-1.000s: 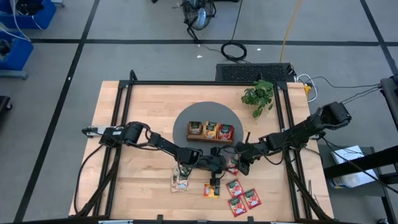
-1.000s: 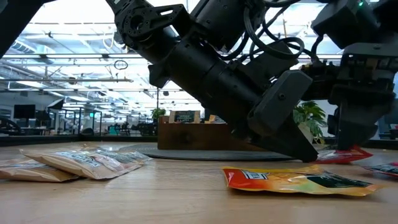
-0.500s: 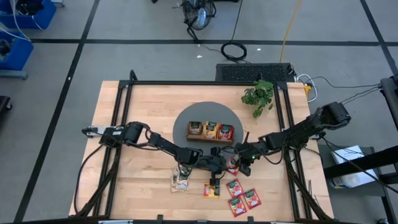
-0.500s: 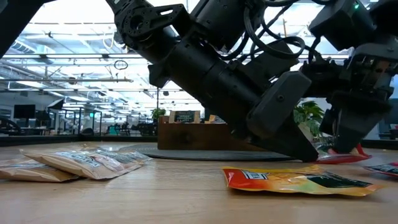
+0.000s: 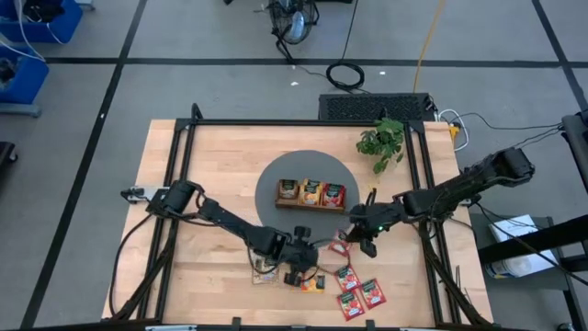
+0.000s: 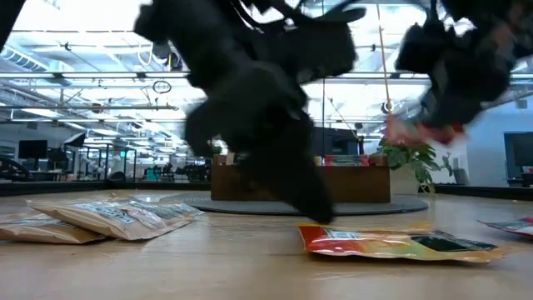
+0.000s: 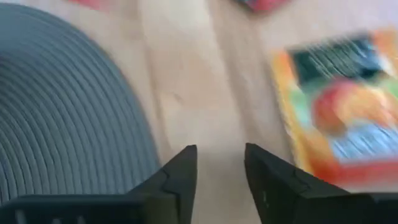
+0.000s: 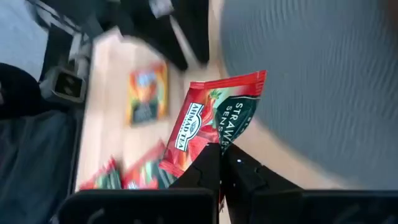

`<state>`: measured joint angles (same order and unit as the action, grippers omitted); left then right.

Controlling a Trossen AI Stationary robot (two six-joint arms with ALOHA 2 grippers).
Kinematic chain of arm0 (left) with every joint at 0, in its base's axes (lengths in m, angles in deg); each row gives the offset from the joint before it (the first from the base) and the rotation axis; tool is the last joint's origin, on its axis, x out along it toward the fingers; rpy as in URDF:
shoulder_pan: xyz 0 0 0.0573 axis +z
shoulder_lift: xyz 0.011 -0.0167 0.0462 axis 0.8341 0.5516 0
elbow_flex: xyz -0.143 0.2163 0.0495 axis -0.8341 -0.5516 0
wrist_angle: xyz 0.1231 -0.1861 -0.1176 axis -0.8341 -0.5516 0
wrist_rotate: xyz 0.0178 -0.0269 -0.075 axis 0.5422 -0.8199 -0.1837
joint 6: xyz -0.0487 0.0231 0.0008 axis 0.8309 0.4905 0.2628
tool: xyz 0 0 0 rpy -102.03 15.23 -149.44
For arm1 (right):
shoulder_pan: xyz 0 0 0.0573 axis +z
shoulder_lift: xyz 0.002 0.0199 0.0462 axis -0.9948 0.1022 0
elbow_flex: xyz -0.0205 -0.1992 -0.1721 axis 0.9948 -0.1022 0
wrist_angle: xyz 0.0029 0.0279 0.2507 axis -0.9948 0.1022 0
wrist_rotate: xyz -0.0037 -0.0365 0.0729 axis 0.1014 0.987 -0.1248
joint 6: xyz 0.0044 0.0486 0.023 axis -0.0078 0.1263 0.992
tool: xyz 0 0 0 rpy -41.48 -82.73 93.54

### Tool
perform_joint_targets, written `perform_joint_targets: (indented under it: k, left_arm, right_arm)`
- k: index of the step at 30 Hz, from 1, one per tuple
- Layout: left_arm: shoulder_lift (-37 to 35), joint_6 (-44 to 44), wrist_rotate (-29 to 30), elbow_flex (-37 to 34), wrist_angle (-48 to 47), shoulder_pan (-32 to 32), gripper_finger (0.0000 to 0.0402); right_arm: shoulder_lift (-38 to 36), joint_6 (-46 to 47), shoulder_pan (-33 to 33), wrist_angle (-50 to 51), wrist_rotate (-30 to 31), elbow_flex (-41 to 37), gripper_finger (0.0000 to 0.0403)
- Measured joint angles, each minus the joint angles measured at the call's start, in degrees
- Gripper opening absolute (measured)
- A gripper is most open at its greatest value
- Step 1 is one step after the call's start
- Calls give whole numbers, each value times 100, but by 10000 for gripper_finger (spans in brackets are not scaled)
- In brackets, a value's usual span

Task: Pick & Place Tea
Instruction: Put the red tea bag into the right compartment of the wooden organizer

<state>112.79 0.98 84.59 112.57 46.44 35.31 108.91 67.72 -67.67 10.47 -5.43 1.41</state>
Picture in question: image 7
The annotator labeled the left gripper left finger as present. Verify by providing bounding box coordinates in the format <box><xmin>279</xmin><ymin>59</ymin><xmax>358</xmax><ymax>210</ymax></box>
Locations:
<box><xmin>0</xmin><ymin>144</ymin><xmax>198</xmax><ymax>224</ymax></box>

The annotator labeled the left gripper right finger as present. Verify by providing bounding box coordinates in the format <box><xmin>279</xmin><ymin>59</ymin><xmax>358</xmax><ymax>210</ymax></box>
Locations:
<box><xmin>244</xmin><ymin>142</ymin><xmax>398</xmax><ymax>224</ymax></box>

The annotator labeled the orange mango tea bag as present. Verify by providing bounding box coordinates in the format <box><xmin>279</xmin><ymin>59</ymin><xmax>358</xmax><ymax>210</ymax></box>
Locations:
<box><xmin>271</xmin><ymin>27</ymin><xmax>398</xmax><ymax>191</ymax></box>

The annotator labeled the red strawberry tea bag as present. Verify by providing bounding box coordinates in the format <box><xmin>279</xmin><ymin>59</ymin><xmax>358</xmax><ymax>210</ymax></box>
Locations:
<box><xmin>233</xmin><ymin>0</ymin><xmax>292</xmax><ymax>13</ymax></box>
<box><xmin>67</xmin><ymin>0</ymin><xmax>111</xmax><ymax>11</ymax></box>

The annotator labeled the round grey woven placemat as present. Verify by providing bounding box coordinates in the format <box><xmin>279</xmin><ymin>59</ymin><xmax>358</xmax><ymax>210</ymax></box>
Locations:
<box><xmin>0</xmin><ymin>2</ymin><xmax>161</xmax><ymax>205</ymax></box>

